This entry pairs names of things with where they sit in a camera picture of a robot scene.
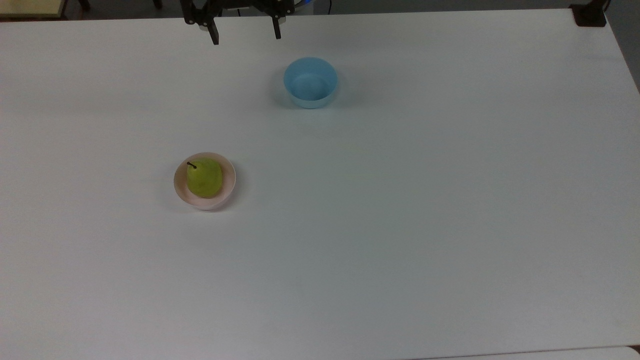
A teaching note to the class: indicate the yellowish wooden table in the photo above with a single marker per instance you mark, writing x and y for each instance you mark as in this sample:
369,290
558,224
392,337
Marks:
30,7

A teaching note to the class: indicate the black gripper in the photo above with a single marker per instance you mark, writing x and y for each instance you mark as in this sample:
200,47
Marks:
240,5

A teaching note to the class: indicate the pink plastic bowl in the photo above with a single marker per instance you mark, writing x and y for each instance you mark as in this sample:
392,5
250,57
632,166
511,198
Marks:
229,176

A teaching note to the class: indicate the blue plastic bowl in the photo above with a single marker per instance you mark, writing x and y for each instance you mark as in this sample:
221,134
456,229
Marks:
310,82

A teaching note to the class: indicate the green pear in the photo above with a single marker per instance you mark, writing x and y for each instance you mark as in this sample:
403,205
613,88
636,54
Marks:
204,178

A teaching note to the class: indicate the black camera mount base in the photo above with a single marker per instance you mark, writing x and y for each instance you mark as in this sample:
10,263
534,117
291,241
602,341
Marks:
590,16

